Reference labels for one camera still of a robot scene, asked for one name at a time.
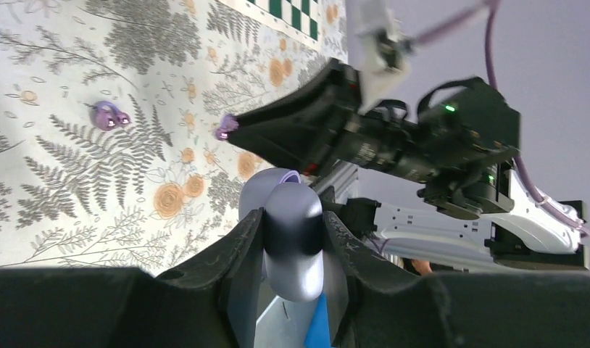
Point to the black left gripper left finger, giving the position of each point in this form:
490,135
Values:
209,300

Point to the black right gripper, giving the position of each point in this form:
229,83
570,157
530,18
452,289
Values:
358,124

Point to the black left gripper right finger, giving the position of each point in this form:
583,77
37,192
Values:
373,303

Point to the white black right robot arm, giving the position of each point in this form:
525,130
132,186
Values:
463,151

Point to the purple clip earbuds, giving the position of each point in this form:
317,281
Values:
108,117

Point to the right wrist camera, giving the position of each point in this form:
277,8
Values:
384,54

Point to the floral tablecloth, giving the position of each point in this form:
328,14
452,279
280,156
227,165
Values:
155,192

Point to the silver computer mouse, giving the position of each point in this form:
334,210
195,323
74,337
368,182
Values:
292,232

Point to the green white chessboard mat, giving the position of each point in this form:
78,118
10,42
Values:
298,19

